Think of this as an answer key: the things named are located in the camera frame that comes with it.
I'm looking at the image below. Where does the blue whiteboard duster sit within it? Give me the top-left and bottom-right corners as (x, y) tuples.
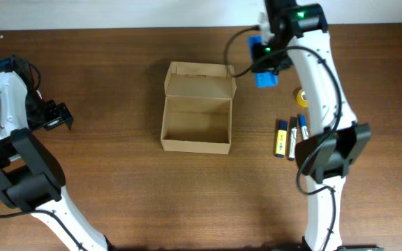
(248, 35), (278, 88)

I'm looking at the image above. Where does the yellow tape roll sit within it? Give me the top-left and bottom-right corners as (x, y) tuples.
(296, 89), (308, 107)

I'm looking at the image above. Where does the yellow highlighter black cap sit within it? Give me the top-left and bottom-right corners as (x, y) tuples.
(275, 120), (288, 158)

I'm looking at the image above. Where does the brown cardboard box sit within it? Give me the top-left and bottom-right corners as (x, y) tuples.
(161, 61), (237, 155)

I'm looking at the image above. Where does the black whiteboard marker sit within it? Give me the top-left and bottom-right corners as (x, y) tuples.
(288, 117), (297, 161)

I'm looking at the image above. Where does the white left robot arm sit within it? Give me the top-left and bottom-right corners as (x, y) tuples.
(0, 55), (114, 250)

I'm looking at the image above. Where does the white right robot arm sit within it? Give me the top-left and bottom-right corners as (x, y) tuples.
(251, 0), (371, 251)

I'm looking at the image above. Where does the blue whiteboard marker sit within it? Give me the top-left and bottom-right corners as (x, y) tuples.
(299, 114), (309, 140)

